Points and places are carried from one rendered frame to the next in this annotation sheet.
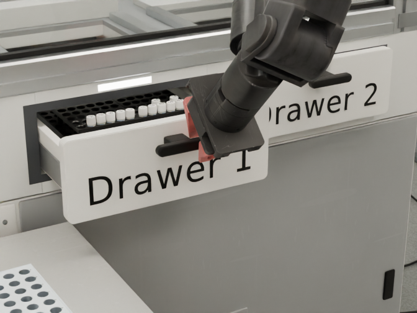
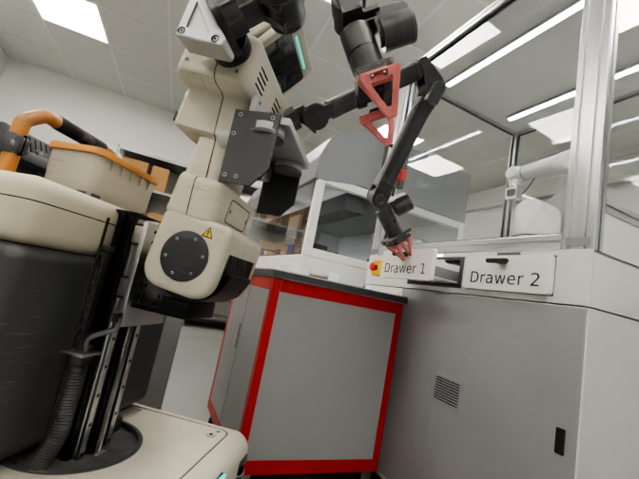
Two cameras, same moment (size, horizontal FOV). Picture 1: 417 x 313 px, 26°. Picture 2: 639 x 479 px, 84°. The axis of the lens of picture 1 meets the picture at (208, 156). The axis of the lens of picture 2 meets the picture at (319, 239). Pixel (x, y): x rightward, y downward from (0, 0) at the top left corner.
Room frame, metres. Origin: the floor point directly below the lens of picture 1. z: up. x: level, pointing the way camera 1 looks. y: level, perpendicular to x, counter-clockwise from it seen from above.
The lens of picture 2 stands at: (0.86, -1.28, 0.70)
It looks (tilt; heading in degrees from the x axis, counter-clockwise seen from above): 9 degrees up; 96
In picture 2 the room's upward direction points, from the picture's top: 11 degrees clockwise
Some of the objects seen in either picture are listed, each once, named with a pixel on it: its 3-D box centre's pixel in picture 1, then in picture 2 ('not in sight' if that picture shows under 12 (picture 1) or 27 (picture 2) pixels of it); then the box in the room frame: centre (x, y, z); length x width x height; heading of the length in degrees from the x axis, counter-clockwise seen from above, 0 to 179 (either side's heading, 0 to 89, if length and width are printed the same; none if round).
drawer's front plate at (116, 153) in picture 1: (170, 159); (406, 264); (1.07, 0.05, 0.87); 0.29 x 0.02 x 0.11; 119
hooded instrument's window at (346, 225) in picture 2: not in sight; (327, 245); (0.64, 1.77, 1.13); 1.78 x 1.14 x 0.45; 119
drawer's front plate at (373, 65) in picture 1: (314, 93); (504, 273); (1.33, -0.16, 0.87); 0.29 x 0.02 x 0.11; 119
